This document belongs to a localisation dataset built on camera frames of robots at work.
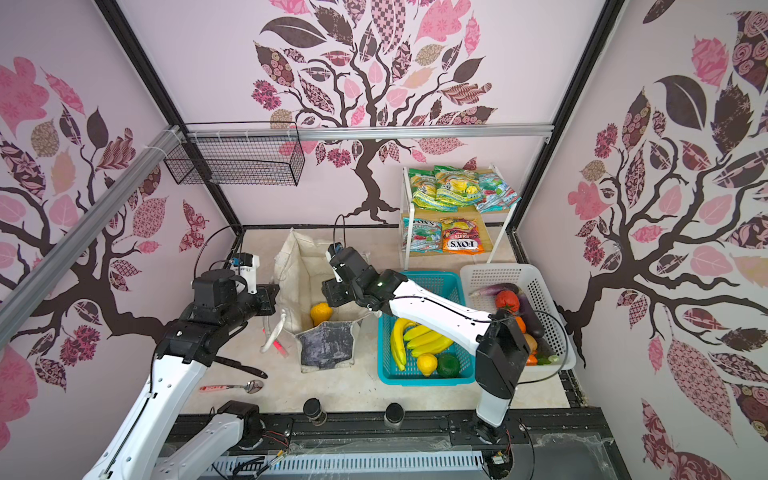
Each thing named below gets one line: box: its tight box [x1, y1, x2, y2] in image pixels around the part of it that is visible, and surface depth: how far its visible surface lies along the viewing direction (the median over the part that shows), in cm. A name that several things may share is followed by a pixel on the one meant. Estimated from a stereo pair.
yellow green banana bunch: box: [403, 324, 454, 357], surface depth 87 cm
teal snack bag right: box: [475, 173, 522, 214], surface depth 80 cm
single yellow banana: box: [390, 318, 418, 371], surface depth 85 cm
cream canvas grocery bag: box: [274, 228, 322, 373], surface depth 81 cm
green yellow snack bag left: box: [408, 168, 458, 213], surface depth 81 cm
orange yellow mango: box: [310, 302, 333, 327], surface depth 92 cm
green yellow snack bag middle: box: [434, 165, 482, 213], surface depth 80 cm
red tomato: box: [495, 290, 520, 312], surface depth 93 cm
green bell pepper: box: [437, 353, 460, 378], surface depth 81 cm
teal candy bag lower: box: [402, 217, 443, 253], surface depth 94 cm
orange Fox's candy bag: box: [440, 217, 485, 255], surface depth 94 cm
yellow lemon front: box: [417, 353, 438, 377], surface depth 81 cm
